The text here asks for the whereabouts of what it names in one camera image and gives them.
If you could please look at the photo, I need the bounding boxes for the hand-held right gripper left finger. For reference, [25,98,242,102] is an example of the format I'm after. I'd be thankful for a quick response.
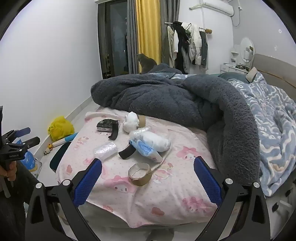
[24,158,103,241]

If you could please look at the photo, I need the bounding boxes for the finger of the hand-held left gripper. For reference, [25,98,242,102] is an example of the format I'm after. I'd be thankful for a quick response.
[4,127,31,142]
[7,136,41,151]

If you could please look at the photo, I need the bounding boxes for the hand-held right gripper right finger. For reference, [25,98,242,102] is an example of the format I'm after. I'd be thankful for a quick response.
[193,156,271,241]

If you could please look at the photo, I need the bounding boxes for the black curved plastic piece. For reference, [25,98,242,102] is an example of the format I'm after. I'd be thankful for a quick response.
[108,120,119,141]
[118,145,136,160]

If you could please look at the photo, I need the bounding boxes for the brown tape roll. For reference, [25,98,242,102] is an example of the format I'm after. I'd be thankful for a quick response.
[128,163,153,187]

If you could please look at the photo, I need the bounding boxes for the black tissue pack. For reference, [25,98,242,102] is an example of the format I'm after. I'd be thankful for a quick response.
[96,119,119,132]

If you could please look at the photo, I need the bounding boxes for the white cotton wad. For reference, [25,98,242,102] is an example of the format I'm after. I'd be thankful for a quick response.
[139,131,171,152]

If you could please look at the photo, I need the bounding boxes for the blue and white packet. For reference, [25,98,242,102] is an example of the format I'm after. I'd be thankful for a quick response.
[129,138,163,163]

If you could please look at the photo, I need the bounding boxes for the white cloth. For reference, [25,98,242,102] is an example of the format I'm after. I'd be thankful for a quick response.
[122,111,139,133]

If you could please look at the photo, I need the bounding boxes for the person's left hand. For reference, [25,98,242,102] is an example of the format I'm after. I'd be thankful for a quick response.
[0,160,17,183]

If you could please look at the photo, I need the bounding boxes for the blue packaging bag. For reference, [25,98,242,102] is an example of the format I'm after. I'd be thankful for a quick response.
[17,139,42,178]

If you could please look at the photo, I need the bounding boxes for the yellow plastic bag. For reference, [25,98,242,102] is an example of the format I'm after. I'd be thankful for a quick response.
[48,116,75,142]

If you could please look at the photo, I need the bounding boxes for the blue and white stick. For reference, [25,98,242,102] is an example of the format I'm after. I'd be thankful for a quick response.
[51,132,79,147]

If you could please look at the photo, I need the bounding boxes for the pink printed bed sheet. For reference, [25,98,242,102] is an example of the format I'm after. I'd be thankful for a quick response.
[55,107,220,229]

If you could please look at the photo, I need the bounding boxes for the dark grey fleece blanket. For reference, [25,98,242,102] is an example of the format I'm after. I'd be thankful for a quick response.
[91,63,260,188]

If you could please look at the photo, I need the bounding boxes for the blue patterned duvet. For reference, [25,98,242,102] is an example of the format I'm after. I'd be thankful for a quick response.
[148,70,296,197]

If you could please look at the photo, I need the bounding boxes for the white dresser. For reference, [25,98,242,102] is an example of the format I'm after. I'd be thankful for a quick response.
[220,44,251,75]

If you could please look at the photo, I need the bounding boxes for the dark grey hanging vest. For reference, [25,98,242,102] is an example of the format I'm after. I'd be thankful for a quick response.
[199,31,208,70]

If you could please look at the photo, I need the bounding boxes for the grey cat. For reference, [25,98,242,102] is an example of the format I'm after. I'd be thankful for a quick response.
[136,53,158,74]

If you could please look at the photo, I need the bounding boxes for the round white mirror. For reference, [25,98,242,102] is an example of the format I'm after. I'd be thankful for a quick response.
[240,37,255,63]

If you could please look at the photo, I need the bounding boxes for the white puffer jacket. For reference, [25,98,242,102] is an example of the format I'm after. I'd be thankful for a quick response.
[181,22,204,65]

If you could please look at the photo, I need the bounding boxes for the beige hanging garment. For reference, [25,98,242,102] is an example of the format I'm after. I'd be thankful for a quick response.
[167,26,179,68]

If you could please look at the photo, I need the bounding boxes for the grey curtain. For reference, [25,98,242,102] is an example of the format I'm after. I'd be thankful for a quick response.
[159,0,179,66]
[126,0,140,75]

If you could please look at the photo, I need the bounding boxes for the yellow curtain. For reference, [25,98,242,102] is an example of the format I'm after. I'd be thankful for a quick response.
[135,0,162,67]

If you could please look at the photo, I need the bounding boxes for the white air conditioner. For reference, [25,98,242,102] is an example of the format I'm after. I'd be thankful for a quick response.
[200,1,234,16]

